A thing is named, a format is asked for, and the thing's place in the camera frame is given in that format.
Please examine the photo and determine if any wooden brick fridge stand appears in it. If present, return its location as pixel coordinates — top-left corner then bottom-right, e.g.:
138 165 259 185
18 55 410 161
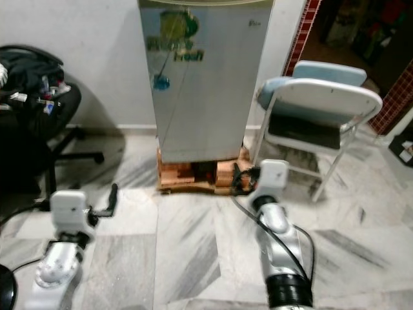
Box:
156 147 253 195

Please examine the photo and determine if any silver single-door fridge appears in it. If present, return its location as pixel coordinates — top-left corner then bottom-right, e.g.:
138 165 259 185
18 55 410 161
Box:
138 0 276 163

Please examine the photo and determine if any small blue fridge sticker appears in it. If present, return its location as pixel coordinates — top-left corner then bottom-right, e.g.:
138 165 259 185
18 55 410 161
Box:
153 74 171 91

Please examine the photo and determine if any black swivel office chair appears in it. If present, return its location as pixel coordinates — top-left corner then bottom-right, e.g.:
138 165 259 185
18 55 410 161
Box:
0 45 105 198

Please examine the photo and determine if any grey folding metal chair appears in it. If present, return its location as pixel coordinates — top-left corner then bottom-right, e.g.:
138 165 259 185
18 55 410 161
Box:
256 59 385 203

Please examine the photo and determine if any black round robot part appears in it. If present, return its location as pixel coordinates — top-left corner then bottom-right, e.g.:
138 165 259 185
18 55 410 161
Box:
0 264 19 310

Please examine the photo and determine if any black clothes pile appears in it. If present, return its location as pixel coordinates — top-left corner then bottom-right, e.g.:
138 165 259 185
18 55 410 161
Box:
0 50 66 104

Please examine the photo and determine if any green fresh logo sticker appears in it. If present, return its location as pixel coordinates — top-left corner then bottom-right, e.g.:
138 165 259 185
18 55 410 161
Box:
160 9 206 63

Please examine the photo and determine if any black box white label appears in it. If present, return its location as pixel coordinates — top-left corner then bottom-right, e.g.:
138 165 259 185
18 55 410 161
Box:
388 125 413 171

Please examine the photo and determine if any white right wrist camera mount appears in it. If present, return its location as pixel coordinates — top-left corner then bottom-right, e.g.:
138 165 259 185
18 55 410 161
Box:
257 159 290 198

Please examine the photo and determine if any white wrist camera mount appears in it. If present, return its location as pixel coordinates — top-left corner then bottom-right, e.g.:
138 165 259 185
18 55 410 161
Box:
50 189 89 229
257 159 290 198

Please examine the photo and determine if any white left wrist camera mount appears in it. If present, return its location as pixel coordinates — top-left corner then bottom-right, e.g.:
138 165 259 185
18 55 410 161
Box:
50 189 89 229

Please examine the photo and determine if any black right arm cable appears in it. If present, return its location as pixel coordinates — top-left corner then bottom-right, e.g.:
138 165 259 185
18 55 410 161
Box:
232 191 316 286

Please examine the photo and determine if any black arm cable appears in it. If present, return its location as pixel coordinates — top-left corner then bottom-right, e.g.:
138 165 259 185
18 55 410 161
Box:
232 191 316 286
0 201 54 228

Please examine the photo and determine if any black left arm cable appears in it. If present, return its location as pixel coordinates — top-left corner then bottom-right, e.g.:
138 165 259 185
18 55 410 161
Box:
0 201 54 228

